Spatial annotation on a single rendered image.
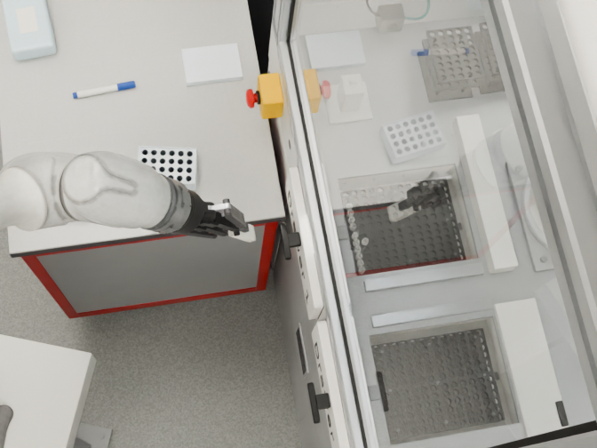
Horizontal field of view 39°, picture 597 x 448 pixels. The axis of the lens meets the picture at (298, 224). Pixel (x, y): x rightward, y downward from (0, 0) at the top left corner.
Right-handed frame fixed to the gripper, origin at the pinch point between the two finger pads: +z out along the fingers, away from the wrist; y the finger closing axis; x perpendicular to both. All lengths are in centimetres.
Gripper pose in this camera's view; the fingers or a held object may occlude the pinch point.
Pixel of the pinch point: (241, 230)
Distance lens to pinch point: 155.0
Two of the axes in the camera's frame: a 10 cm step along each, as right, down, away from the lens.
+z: 5.0, 1.9, 8.5
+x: -1.7, -9.4, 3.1
